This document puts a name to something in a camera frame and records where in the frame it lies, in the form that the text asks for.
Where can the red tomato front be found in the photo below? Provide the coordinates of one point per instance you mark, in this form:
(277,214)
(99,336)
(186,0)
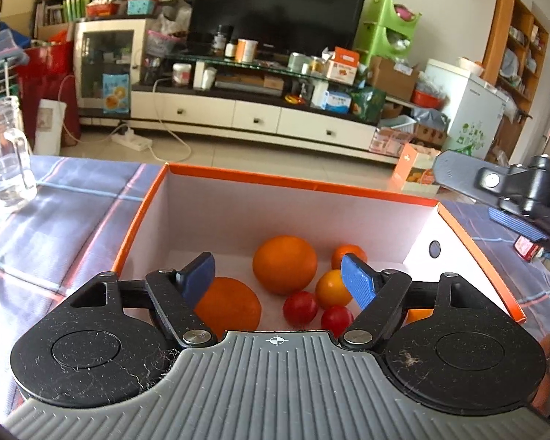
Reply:
(300,308)

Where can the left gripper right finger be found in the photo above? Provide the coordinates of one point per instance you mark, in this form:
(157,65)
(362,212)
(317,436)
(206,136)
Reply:
(381,297)

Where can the blue plaid bed sheet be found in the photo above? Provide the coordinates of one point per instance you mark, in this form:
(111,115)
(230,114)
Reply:
(74,227)

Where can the red tomato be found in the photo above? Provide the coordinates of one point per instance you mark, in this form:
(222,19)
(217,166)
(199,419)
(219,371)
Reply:
(336,319)
(300,308)

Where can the wooden bookshelf right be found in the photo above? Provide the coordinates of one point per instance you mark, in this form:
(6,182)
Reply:
(516,51)

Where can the yellowish orange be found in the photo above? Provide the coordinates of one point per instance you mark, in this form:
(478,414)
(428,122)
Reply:
(331,291)

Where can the white chest freezer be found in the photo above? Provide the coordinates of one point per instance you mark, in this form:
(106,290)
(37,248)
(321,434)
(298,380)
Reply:
(474,107)

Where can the clear glass jar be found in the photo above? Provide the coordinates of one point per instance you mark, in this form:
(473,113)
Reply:
(17,182)

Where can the white glass door cabinet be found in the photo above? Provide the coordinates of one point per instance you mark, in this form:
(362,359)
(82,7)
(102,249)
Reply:
(107,61)

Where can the white paper bag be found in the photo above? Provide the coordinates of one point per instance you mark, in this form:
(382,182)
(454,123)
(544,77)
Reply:
(49,127)

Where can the orange fruit gift box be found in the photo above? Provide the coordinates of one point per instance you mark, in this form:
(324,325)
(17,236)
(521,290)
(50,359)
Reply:
(413,174)

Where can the brown cardboard box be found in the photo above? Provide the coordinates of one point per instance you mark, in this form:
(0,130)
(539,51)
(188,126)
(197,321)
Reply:
(394,79)

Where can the orange cardboard box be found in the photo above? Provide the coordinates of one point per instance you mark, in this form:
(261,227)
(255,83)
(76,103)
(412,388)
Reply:
(191,209)

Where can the green stacked storage bins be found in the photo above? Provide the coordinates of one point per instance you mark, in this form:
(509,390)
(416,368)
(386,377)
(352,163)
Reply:
(387,31)

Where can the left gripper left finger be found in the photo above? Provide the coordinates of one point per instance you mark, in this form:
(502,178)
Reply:
(174,295)

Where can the black flat television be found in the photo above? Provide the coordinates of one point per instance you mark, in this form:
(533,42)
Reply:
(278,26)

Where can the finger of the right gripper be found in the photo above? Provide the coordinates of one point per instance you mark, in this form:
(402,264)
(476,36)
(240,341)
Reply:
(516,225)
(474,178)

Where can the red snack canister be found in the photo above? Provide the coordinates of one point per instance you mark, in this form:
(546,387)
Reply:
(526,249)

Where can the white tv stand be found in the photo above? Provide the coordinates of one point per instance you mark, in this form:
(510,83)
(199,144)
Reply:
(246,116)

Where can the white power strip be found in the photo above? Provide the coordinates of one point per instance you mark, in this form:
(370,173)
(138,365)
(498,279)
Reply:
(132,141)

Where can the red tomato back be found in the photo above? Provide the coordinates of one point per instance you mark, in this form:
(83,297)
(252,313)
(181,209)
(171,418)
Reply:
(336,319)

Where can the red shopping bag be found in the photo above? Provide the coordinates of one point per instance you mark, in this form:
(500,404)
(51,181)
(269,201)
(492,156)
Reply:
(49,75)

